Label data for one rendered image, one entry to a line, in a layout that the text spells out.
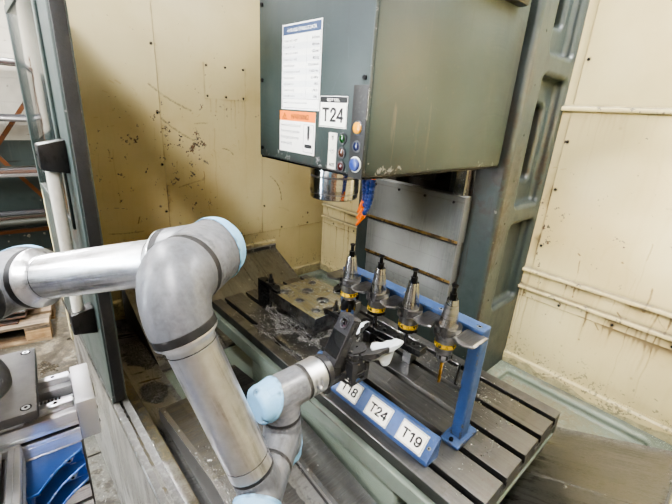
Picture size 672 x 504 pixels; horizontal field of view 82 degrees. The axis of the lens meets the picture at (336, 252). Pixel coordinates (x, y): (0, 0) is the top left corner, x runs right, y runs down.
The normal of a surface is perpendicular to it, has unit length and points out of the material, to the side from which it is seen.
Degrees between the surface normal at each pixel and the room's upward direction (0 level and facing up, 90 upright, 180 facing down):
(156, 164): 90
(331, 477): 8
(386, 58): 90
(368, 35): 90
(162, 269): 44
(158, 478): 0
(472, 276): 90
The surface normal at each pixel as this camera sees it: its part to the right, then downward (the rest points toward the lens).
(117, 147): 0.66, 0.29
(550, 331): -0.74, 0.18
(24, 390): 0.06, -0.94
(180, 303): 0.47, -0.13
